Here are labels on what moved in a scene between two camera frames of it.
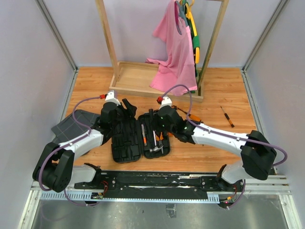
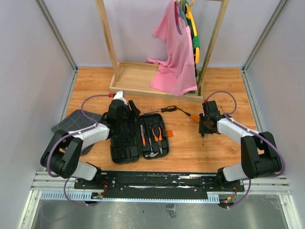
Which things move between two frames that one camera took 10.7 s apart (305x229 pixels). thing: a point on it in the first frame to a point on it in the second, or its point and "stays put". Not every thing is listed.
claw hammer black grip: [157, 148] to [152, 153]
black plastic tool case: [132, 139] stays put
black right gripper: [156, 119] to [202, 130]
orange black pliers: [159, 140] stays put
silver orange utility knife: [143, 134] stays put
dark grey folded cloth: [67, 128] stays put
